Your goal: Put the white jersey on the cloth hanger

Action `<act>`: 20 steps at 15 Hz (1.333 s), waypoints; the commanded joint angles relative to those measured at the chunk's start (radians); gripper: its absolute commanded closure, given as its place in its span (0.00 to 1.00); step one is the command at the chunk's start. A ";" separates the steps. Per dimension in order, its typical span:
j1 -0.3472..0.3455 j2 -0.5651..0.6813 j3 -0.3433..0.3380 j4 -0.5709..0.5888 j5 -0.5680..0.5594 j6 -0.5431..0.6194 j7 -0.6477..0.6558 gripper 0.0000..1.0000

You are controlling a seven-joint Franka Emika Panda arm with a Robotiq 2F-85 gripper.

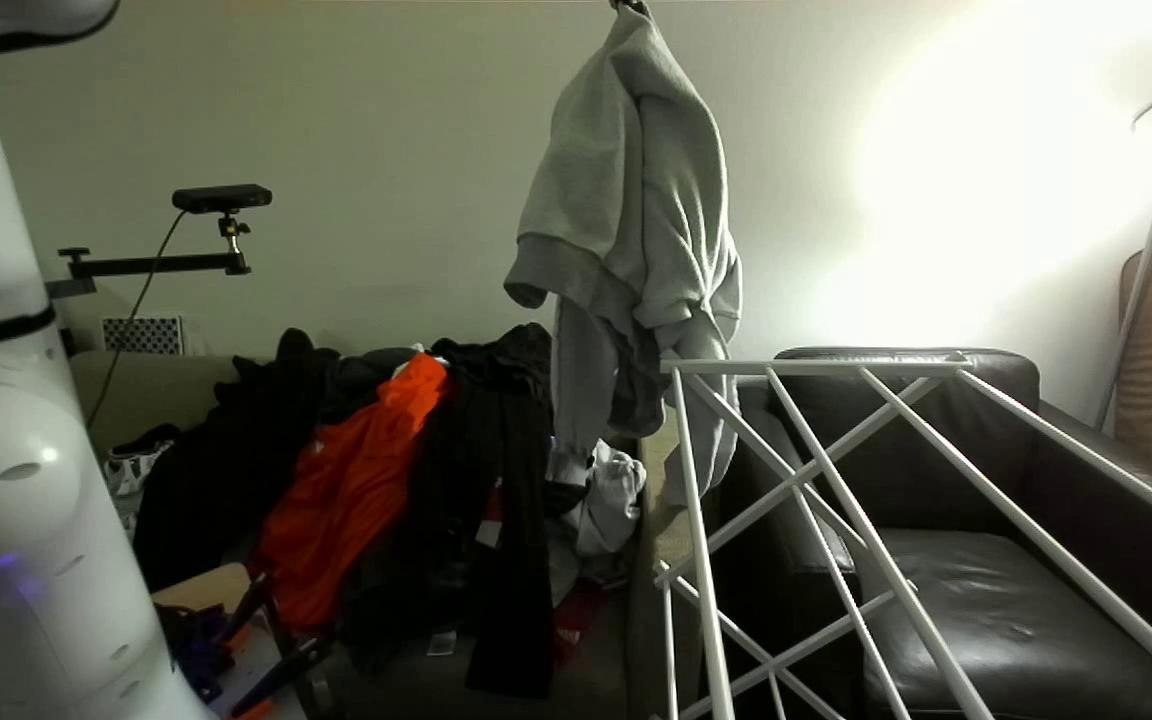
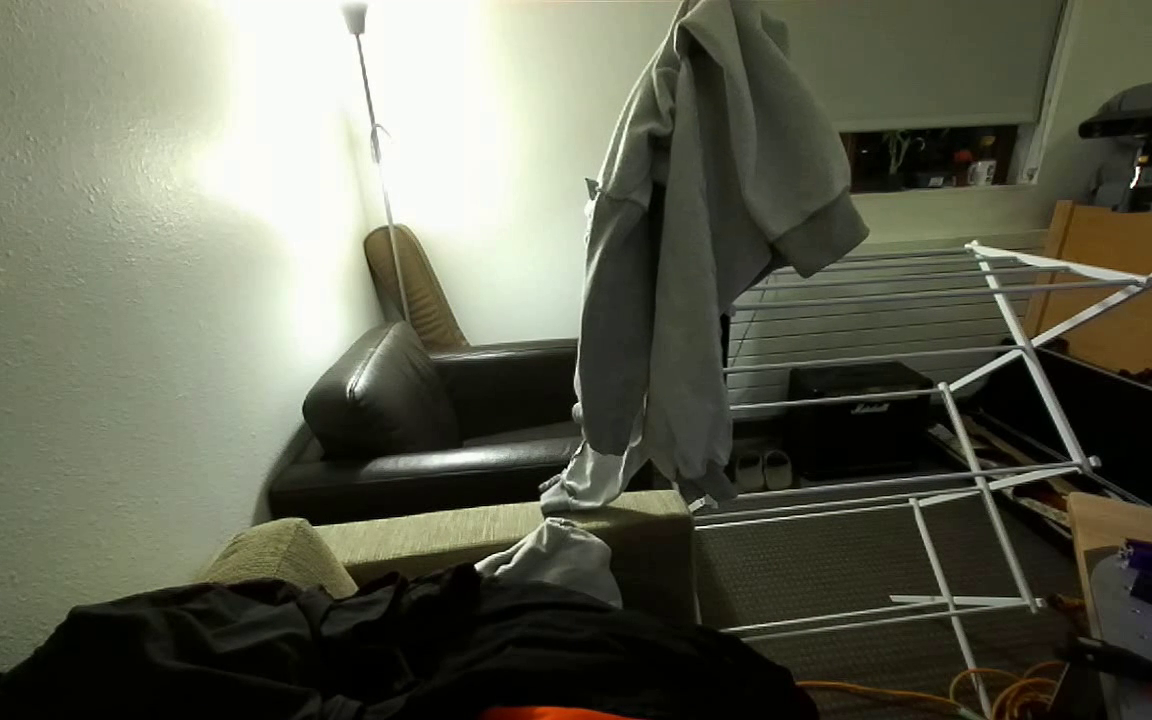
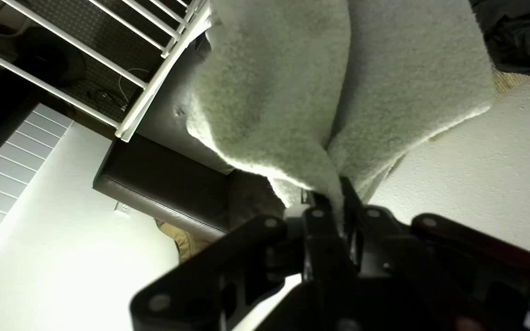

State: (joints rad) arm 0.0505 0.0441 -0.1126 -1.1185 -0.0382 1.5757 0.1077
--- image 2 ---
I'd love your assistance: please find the black low cabinet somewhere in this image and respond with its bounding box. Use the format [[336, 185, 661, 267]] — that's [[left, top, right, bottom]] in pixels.
[[968, 340, 1152, 529]]

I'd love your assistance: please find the orange garment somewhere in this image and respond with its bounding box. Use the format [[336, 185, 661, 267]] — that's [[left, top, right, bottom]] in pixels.
[[472, 701, 647, 720]]

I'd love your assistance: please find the black clothes pile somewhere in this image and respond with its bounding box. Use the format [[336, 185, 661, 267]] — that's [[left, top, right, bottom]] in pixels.
[[0, 564, 822, 720]]

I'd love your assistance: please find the black padded bench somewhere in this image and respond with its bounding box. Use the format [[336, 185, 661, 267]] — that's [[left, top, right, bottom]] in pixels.
[[1075, 73, 1152, 214]]

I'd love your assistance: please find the black amplifier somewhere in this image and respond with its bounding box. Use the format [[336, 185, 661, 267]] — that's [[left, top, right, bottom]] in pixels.
[[788, 359, 948, 484]]

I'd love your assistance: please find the white clothes drying rack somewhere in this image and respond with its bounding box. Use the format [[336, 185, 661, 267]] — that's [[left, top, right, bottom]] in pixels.
[[690, 236, 1152, 720]]

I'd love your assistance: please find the black leather armchair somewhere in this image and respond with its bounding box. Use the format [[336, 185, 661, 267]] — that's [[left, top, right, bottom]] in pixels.
[[265, 317, 670, 529]]

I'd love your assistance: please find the black handled tool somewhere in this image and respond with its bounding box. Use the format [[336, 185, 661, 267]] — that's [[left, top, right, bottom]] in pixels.
[[1070, 634, 1152, 697]]

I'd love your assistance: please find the grey hooded sweatshirt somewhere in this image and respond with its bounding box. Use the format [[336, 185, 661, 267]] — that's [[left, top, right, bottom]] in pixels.
[[537, 0, 873, 518]]

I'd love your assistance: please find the orange extension cable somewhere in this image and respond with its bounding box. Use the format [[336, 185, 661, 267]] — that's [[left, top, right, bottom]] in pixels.
[[793, 661, 1072, 720]]

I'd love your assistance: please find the small light grey garment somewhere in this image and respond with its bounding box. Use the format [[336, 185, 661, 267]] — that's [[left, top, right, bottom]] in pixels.
[[472, 514, 629, 611]]

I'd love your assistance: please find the wooden board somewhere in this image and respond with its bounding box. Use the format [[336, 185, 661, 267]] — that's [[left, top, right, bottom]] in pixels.
[[1040, 195, 1152, 413]]

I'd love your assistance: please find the cardboard box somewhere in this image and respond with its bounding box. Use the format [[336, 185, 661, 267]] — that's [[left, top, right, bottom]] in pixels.
[[1064, 486, 1152, 720]]

